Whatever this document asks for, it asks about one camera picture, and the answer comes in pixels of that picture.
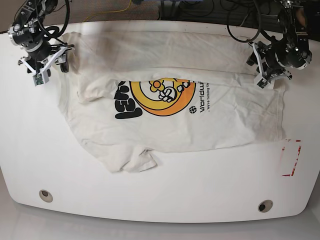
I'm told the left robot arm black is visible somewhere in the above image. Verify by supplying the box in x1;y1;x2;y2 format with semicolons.
226;0;312;89

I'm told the left table cable grommet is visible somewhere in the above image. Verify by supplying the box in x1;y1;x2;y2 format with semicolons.
39;189;53;203

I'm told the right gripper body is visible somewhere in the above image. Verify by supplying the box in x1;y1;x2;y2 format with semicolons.
17;44;75;74

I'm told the white t-shirt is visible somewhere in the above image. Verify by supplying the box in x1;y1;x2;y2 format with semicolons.
59;31;284;172

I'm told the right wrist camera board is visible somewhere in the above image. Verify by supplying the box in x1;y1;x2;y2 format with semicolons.
32;72;50;86

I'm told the yellow cable on floor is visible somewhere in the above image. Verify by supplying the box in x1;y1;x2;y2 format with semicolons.
83;0;133;23

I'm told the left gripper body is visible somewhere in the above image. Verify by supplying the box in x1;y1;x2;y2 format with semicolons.
249;41;292;82

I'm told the right table cable grommet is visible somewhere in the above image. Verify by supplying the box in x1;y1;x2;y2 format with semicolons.
258;199;273;213

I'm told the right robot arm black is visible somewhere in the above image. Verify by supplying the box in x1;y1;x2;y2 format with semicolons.
7;0;74;86

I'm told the table cable grommet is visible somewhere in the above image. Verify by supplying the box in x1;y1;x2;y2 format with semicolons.
39;189;53;203
258;199;273;213

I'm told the red tape rectangle marking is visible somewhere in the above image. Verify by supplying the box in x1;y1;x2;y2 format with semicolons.
279;139;302;177

